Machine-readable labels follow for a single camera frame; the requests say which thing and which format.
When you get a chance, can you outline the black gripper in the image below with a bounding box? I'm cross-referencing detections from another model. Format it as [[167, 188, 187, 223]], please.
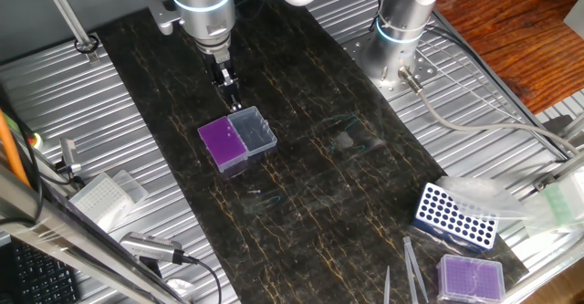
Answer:
[[203, 47, 244, 113]]

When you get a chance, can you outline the open purple pipette tip box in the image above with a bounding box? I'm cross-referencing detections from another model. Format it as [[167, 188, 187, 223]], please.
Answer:
[[197, 105, 278, 173]]

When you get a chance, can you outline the white pipette tip box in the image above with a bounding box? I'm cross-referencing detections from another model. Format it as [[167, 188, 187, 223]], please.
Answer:
[[68, 169, 150, 233]]

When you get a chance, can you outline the medium clear pipette tip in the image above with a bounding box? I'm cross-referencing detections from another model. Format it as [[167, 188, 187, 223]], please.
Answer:
[[382, 265, 392, 304]]

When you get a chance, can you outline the blue pipette tip rack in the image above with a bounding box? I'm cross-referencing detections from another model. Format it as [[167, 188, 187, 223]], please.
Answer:
[[412, 182, 499, 253]]

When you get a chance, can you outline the closed purple pipette tip box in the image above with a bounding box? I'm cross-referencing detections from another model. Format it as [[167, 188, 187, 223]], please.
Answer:
[[435, 254, 506, 304]]

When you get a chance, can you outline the green pipette tip box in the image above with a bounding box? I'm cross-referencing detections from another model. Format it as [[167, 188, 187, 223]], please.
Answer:
[[540, 166, 584, 226]]

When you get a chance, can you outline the black marble pattern mat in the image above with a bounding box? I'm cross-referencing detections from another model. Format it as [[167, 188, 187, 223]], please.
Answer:
[[94, 0, 530, 304]]

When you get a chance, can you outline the metal stand pole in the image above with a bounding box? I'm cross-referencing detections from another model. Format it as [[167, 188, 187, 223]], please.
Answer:
[[37, 0, 101, 64]]

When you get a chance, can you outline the white crumpled tissue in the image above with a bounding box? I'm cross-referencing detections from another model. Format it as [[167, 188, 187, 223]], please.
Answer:
[[164, 278, 198, 301]]

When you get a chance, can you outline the orange tube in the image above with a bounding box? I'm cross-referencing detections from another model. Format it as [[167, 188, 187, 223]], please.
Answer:
[[0, 110, 31, 187]]

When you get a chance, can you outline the black keyboard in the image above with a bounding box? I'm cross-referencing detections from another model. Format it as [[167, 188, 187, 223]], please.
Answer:
[[7, 239, 81, 304]]

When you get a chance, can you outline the clear plastic bag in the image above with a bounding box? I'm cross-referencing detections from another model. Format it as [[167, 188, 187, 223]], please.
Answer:
[[435, 175, 544, 221]]

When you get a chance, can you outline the black block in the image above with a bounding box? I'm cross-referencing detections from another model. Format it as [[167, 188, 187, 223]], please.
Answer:
[[541, 114, 577, 136]]

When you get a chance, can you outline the aluminium profile piece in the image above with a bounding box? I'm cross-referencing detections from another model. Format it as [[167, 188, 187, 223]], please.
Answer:
[[532, 151, 584, 192]]

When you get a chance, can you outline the grey box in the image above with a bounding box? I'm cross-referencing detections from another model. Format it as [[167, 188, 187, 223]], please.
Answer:
[[563, 3, 584, 41]]

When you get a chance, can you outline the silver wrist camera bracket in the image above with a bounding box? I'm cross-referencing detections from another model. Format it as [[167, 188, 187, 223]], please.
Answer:
[[144, 0, 184, 36]]

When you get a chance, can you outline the small silver camera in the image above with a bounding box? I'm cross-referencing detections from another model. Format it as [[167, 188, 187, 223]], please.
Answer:
[[55, 138, 84, 176]]

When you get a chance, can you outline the silver ribbed camera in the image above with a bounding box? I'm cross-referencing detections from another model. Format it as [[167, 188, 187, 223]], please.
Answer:
[[119, 231, 186, 265]]

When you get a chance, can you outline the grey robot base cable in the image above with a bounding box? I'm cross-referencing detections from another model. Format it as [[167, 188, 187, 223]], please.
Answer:
[[397, 65, 581, 155]]

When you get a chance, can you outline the black camera cable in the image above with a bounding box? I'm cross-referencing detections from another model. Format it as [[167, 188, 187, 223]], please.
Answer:
[[182, 254, 224, 304]]

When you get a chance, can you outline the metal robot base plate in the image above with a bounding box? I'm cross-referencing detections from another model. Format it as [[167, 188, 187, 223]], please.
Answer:
[[340, 28, 440, 102]]

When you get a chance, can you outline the black hanging cable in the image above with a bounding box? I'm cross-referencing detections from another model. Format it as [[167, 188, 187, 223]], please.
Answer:
[[0, 84, 45, 226]]

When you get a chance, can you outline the aluminium frame bar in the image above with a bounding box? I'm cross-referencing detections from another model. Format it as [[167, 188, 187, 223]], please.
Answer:
[[0, 164, 188, 304]]

